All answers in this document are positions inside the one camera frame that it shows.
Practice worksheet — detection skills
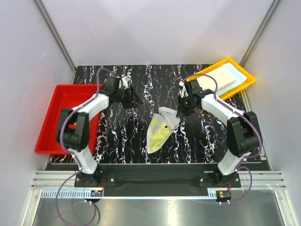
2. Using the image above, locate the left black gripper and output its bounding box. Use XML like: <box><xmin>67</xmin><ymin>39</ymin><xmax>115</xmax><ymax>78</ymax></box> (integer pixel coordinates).
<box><xmin>115</xmin><ymin>85</ymin><xmax>143</xmax><ymax>109</ymax></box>

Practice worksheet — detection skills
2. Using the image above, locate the olive yellow towel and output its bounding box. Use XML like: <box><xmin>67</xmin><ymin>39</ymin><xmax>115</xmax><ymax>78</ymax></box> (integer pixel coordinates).
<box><xmin>146</xmin><ymin>107</ymin><xmax>180</xmax><ymax>154</ymax></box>

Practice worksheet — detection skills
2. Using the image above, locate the pink towel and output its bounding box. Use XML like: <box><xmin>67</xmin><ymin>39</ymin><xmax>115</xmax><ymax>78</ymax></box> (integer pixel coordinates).
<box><xmin>197</xmin><ymin>68</ymin><xmax>235</xmax><ymax>91</ymax></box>

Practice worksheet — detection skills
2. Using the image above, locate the light blue towel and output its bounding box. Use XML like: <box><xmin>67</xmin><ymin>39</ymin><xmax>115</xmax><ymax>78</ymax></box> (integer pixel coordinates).
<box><xmin>217</xmin><ymin>63</ymin><xmax>247</xmax><ymax>97</ymax></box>

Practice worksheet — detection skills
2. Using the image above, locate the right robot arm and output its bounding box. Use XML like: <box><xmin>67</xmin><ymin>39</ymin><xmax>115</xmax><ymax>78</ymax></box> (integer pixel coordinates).
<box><xmin>177</xmin><ymin>79</ymin><xmax>262</xmax><ymax>187</ymax></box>

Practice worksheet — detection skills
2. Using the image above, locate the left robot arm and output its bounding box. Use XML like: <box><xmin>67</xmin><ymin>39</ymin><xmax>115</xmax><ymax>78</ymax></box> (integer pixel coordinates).
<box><xmin>56</xmin><ymin>76</ymin><xmax>143</xmax><ymax>186</ymax></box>

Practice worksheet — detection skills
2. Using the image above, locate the red plastic bin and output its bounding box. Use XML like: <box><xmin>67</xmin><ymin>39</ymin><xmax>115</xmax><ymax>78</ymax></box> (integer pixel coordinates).
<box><xmin>35</xmin><ymin>84</ymin><xmax>96</xmax><ymax>155</ymax></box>

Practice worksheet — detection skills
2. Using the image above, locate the yellow plastic tray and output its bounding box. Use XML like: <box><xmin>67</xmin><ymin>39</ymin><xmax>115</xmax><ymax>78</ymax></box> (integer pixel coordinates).
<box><xmin>183</xmin><ymin>57</ymin><xmax>256</xmax><ymax>100</ymax></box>

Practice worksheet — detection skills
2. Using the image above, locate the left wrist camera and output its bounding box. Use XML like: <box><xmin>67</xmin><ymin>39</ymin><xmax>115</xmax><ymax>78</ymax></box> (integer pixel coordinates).
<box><xmin>119</xmin><ymin>76</ymin><xmax>130</xmax><ymax>89</ymax></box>

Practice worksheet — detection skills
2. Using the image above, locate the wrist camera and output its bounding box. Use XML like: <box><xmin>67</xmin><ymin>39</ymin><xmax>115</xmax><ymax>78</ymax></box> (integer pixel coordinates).
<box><xmin>179</xmin><ymin>81</ymin><xmax>187</xmax><ymax>97</ymax></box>
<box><xmin>119</xmin><ymin>76</ymin><xmax>130</xmax><ymax>89</ymax></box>

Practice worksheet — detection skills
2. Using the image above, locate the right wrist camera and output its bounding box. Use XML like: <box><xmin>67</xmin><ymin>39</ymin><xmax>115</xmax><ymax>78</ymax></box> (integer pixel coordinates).
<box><xmin>179</xmin><ymin>81</ymin><xmax>187</xmax><ymax>97</ymax></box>

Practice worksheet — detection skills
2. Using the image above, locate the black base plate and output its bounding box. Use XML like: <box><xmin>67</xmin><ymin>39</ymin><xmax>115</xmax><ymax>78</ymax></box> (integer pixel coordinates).
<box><xmin>74</xmin><ymin>163</ymin><xmax>241</xmax><ymax>199</ymax></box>

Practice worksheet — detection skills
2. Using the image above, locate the white slotted cable duct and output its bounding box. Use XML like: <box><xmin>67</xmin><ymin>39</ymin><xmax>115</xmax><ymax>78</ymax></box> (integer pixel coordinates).
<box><xmin>41</xmin><ymin>189</ymin><xmax>103</xmax><ymax>199</ymax></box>

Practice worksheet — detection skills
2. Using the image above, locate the left aluminium frame post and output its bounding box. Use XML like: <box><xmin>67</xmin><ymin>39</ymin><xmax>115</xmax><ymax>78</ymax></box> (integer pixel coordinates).
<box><xmin>33</xmin><ymin>0</ymin><xmax>77</xmax><ymax>84</ymax></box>

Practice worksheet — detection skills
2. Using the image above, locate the aluminium frame post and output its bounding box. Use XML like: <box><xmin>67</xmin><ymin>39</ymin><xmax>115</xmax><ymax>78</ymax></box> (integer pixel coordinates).
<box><xmin>33</xmin><ymin>0</ymin><xmax>77</xmax><ymax>84</ymax></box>
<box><xmin>239</xmin><ymin>0</ymin><xmax>282</xmax><ymax>67</ymax></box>

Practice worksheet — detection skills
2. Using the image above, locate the right aluminium frame post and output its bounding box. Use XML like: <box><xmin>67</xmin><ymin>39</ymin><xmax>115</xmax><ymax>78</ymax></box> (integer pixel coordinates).
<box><xmin>239</xmin><ymin>0</ymin><xmax>282</xmax><ymax>67</ymax></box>

